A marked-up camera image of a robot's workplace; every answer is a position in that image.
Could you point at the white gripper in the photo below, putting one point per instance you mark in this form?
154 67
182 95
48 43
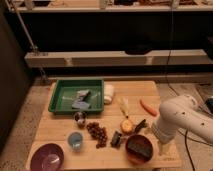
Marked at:
163 148

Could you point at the dark blackboard eraser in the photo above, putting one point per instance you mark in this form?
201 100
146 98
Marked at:
140 147

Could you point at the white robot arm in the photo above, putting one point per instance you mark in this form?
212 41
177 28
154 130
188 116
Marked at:
180 112

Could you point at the green plastic tray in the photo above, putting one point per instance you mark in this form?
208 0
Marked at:
67 91

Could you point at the orange brown bowl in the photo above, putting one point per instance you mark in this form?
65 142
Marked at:
131 157

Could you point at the dark eggplant toy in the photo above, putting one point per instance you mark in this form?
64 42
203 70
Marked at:
142 124

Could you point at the orange carrot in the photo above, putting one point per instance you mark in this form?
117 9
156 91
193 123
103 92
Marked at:
147 108

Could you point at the small dark green block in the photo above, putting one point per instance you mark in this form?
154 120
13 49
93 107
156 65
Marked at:
116 139

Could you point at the bunch of dark grapes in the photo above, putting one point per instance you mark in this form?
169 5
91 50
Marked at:
98 133

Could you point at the white rolled towel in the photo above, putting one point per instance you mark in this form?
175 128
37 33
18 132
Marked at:
108 93

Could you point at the light blue cup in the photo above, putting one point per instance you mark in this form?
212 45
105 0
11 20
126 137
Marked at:
75 140

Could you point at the grey shelf beam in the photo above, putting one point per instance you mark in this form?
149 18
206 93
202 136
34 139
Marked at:
116 58

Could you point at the grey cloth pieces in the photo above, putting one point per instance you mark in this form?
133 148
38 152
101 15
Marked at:
79 102

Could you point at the purple bowl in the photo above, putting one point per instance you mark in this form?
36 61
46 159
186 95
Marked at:
48 157

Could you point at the metal diagonal pole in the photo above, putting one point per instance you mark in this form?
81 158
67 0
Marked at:
33 46

